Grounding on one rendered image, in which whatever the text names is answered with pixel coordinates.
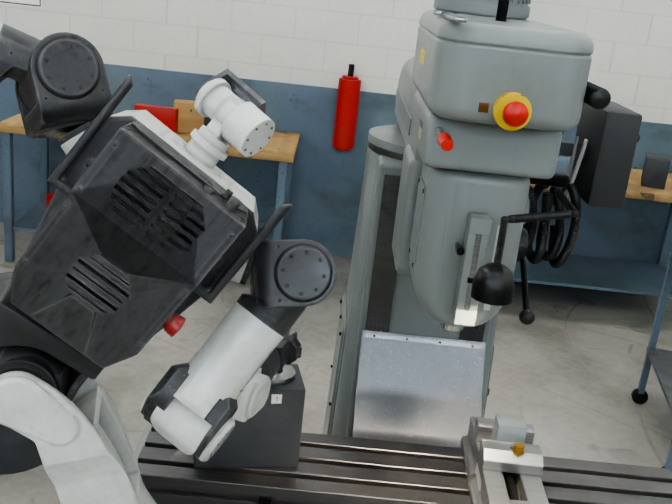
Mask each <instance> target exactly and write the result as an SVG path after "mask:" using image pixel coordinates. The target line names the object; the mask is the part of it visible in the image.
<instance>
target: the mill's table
mask: <svg viewBox="0 0 672 504"><path fill-rule="evenodd" d="M134 455H135V458H136V461H137V464H138V468H139V471H140V474H141V478H142V481H143V483H144V485H145V487H146V489H147V490H148V492H149V493H150V495H152V496H153V497H154V498H155V499H156V500H157V501H158V503H159V504H471V498H470V493H469V487H468V483H469V481H468V480H467V476H466V470H465V464H464V459H463V453H462V448H455V447H445V446H435V445H425V444H415V443H405V442H395V441H385V440H375V439H365V438H355V437H344V436H334V435H324V434H314V433H304V432H301V441H300V451H299V460H298V466H297V467H237V468H195V467H194V455H193V454H192V455H187V454H184V453H183V452H181V451H180V450H179V449H178V448H176V447H175V446H174V445H173V444H171V443H170V442H169V441H168V440H167V439H165V438H164V437H163V436H162V435H160V434H159V433H158V432H157V431H156V430H155V429H154V427H153V425H152V424H150V423H149V422H148V423H147V425H146V427H145V430H144V432H143V434H142V436H141V439H140V441H139V443H138V445H137V447H136V450H135V452H134ZM540 477H541V480H542V483H543V486H544V490H545V493H546V496H547V499H548V502H549V504H672V473H671V471H670V470H669V469H667V468H657V467H647V466H637V465H627V464H617V463H607V462H596V461H586V460H576V459H566V458H556V457H546V456H543V472H542V476H540Z"/></svg>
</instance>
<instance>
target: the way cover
mask: <svg viewBox="0 0 672 504"><path fill-rule="evenodd" d="M385 334H386V335H385ZM367 335H368V337H367ZM417 337H418V338H417ZM426 339H427V340H426ZM379 341H381V342H379ZM465 341H466V340H456V339H447V338H437V337H427V336H417V335H407V334H404V335H403V334H397V333H388V332H378V331H368V330H361V338H360V349H359V360H358V370H357V381H356V392H355V405H354V419H353V433H352V437H355V438H366V437H367V438H366V439H375V440H385V441H395V442H405V443H415V444H425V445H435V446H441V445H442V446H445V447H455V448H462V447H460V446H461V444H460V443H461V438H462V436H464V435H466V436H467V435H468V430H469V424H470V418H471V416H473V417H482V394H483V380H484V367H485V353H486V342H476V341H466V342H465ZM383 342H384V343H383ZM382 343H383V344H382ZM469 343H470V344H469ZM482 343H483V344H482ZM376 344H377V345H376ZM396 344H397V345H396ZM436 344H437V345H436ZM439 344H440V345H439ZM375 345H376V346H375ZM438 345H439V346H438ZM386 346H387V348H386ZM381 347H382V348H381ZM430 347H432V348H430ZM438 347H439V348H438ZM465 348H466V349H465ZM470 349H471V350H470ZM398 350H399V351H398ZM441 350H442V351H441ZM371 351H372V352H371ZM391 351H392V353H391ZM398 352H399V353H398ZM473 352H474V353H473ZM446 353H447V354H446ZM408 354H409V355H408ZM377 355H378V356H377ZM403 356H404V357H403ZM467 357H468V358H467ZM478 357H479V358H478ZM381 358H382V359H381ZM454 358H455V359H454ZM481 358H482V359H481ZM368 359H369V360H368ZM478 359H479V360H478ZM458 360H459V361H458ZM470 360H471V361H470ZM457 361H458V362H457ZM475 362H476V363H475ZM384 363H385V364H384ZM419 363H420V364H419ZM431 363H432V364H433V365H432V364H431ZM458 363H459V364H458ZM437 364H438V365H437ZM367 365H368V366H367ZM399 365H400V366H399ZM477 365H478V366H477ZM390 366H391V368H390ZM397 366H398V367H397ZM378 367H379V368H378ZM454 367H455V368H454ZM461 367H463V368H461ZM457 368H458V369H457ZM459 368H460V369H459ZM379 369H380V370H379ZM401 369H402V370H401ZM408 369H409V370H408ZM464 369H465V370H464ZM469 369H470V370H469ZM460 370H461V371H460ZM415 371H416V372H415ZM447 371H448V372H447ZM456 371H457V372H456ZM463 371H464V372H463ZM383 373H384V374H383ZM397 373H398V374H397ZM401 374H402V375H401ZM421 375H422V376H421ZM454 378H455V379H456V380H455V379H454ZM474 378H475V379H474ZM385 379H386V380H385ZM395 379H396V380H395ZM461 379H463V380H461ZM379 380H380V381H379ZM378 381H379V382H378ZM395 382H397V383H395ZM385 383H386V384H385ZM393 383H394V384H393ZM421 383H422V384H421ZM459 383H460V384H459ZM424 384H425V385H424ZM450 385H451V386H450ZM376 386H377V387H376ZM455 386H456V388H455ZM386 388H387V389H386ZM365 389H366V390H365ZM429 389H430V390H429ZM445 389H446V390H447V391H446V390H445ZM457 389H458V390H457ZM471 389H472V391H471ZM401 390H403V391H401ZM469 390H470V391H469ZM419 391H420V392H419ZM425 391H426V392H425ZM370 392H371V393H370ZM414 392H415V393H414ZM413 393H414V394H413ZM443 393H444V394H443ZM391 394H392V395H391ZM388 395H389V396H388ZM455 395H456V396H455ZM377 396H378V397H377ZM421 396H422V397H421ZM366 397H367V398H366ZM420 397H421V398H420ZM453 397H454V398H453ZM467 397H468V398H467ZM374 398H375V399H374ZM385 398H386V399H385ZM387 398H388V399H387ZM413 398H414V399H413ZM465 398H466V399H465ZM382 399H383V400H382ZM405 399H406V400H405ZM420 399H421V400H420ZM389 400H390V401H389ZM424 400H425V401H424ZM445 400H446V401H445ZM361 401H362V402H361ZM360 403H361V404H360ZM364 403H365V404H364ZM394 403H395V404H394ZM447 403H448V405H447ZM471 403H473V404H472V405H471ZM372 404H373V405H372ZM476 404H477V405H476ZM475 405H476V406H475ZM408 406H409V407H410V408H409V407H408ZM449 406H450V407H449ZM371 407H372V408H371ZM388 407H389V408H388ZM427 407H428V408H427ZM451 407H452V408H451ZM368 409H369V410H368ZM385 409H386V410H385ZM446 409H447V410H446ZM361 410H362V411H363V412H362V411H361ZM402 410H403V411H402ZM419 410H420V411H419ZM434 410H435V411H434ZM444 410H445V411H444ZM451 410H452V411H451ZM437 411H438V412H437ZM474 411H475V412H474ZM420 413H421V414H420ZM432 413H433V414H434V415H433V414H432ZM448 413H449V414H448ZM460 413H461V414H460ZM361 414H362V415H361ZM363 414H364V415H363ZM377 415H378V416H377ZM384 415H385V416H384ZM405 415H406V416H405ZM399 416H400V417H399ZM414 416H415V417H414ZM440 416H441V417H440ZM388 419H389V420H388ZM392 419H394V420H392ZM400 419H402V420H400ZM370 420H371V421H370ZM417 420H418V421H419V422H418V421H417ZM464 420H465V421H464ZM360 421H361V422H360ZM367 421H368V422H367ZM423 421H424V422H423ZM426 421H427V422H426ZM369 422H370V423H369ZM468 422H469V423H468ZM423 423H424V425H423ZM449 423H450V424H451V425H450V424H449ZM400 424H401V425H400ZM438 425H439V427H438ZM440 425H441V426H440ZM378 426H379V427H378ZM381 426H383V427H381ZM445 426H446V427H445ZM397 427H398V428H397ZM405 427H406V428H405ZM391 428H392V429H391ZM372 429H373V430H372ZM429 429H430V431H429ZM380 430H382V431H380ZM451 430H452V431H451ZM362 431H363V432H362ZM438 432H439V434H438ZM381 433H382V434H381ZM422 433H424V434H426V435H427V436H425V435H424V434H422ZM384 434H385V435H384ZM419 435H420V436H419ZM458 435H459V437H458ZM386 436H387V437H388V438H387V437H386ZM409 436H410V437H409ZM435 436H436V438H435ZM453 436H454V437H453ZM372 437H373V438H372ZM378 437H379V438H378ZM390 437H391V438H392V439H391V438H390ZM407 437H409V438H407ZM424 437H425V439H424ZM427 437H428V438H427ZM381 438H382V439H381ZM419 438H420V439H419ZM428 443H429V444H428ZM448 444H449V445H448Z"/></svg>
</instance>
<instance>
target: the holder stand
mask: <svg viewBox="0 0 672 504"><path fill-rule="evenodd" d="M275 376H276V378H275V379H274V380H271V387H270V392H269V395H268V398H267V401H266V403H265V405H264V406H263V408H262V409H261V410H259V411H258V412H257V413H256V414H255V415H254V416H253V417H251V418H249V419H248V420H247V421H246V422H241V421H237V420H235V427H234V428H233V430H232V432H231V433H230V434H229V436H228V437H227V439H226V440H225V442H224V443H223V444H222V445H221V446H220V448H219V449H218V450H217V452H216V453H215V454H214V455H213V456H212V457H211V458H210V459H209V460H208V461H205V462H202V461H200V460H199V459H198V458H197V457H195V456H194V467H195V468H237V467H297V466H298V460H299V451H300V441H301V431H302V422H303V412H304V403H305V393H306V389H305V386H304V383H303V379H302V376H301V373H300V370H299V366H298V364H290V365H287V364H285V365H284V367H283V368H282V369H281V370H280V371H278V372H277V374H276V375H275Z"/></svg>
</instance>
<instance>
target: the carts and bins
mask: <svg viewBox="0 0 672 504"><path fill-rule="evenodd" d="M669 254H670V258H669V262H668V266H667V270H666V274H665V278H664V282H663V286H662V290H661V295H660V299H659V303H658V307H657V311H656V315H655V319H654V323H653V327H652V332H651V336H650V340H649V344H648V347H646V351H647V352H646V356H645V360H644V365H643V369H642V373H641V377H640V381H639V385H638V388H637V389H634V390H633V391H632V393H631V397H632V399H633V401H634V402H635V403H637V404H643V403H645V402H646V401H647V400H648V394H647V392H646V391H645V388H646V384H647V380H648V376H649V372H650V368H651V364H652V366H653V369H654V371H655V374H656V376H657V379H658V381H659V384H660V386H661V389H662V391H663V394H664V396H665V399H666V401H667V404H668V406H669V409H670V411H671V414H672V351H669V350H663V349H657V348H656V344H657V340H658V336H659V331H660V327H661V323H662V319H663V315H664V311H665V307H666V303H667V299H668V295H669V291H670V287H671V283H672V249H671V250H670V253H669ZM40 465H42V461H41V458H40V455H39V452H38V449H37V446H36V444H35V442H34V441H32V440H31V439H29V438H27V437H25V436H23V435H22V434H20V433H18V432H16V431H14V430H13V429H11V428H9V427H6V426H4V425H1V424H0V475H5V474H14V473H19V472H24V471H27V470H30V469H33V468H36V467H38V466H40ZM661 468H667V469H669V470H670V471H671V473H672V439H671V443H670V447H669V451H668V454H667V458H666V462H665V466H663V467H661Z"/></svg>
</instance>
